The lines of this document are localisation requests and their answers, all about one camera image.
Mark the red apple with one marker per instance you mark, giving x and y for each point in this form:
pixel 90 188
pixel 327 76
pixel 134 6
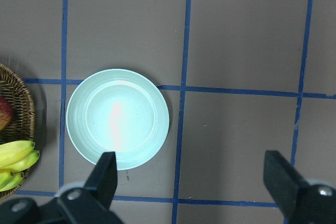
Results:
pixel 7 113

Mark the yellow banana bunch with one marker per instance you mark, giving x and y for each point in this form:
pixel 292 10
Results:
pixel 16 158

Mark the light green plate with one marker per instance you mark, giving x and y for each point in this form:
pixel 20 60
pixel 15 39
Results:
pixel 121 111

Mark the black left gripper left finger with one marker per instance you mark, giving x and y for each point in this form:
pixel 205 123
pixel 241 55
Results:
pixel 90 201

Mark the wicker fruit basket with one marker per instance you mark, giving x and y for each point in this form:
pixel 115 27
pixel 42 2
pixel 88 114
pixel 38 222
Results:
pixel 14 90

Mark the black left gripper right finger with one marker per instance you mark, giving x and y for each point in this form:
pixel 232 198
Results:
pixel 300 200

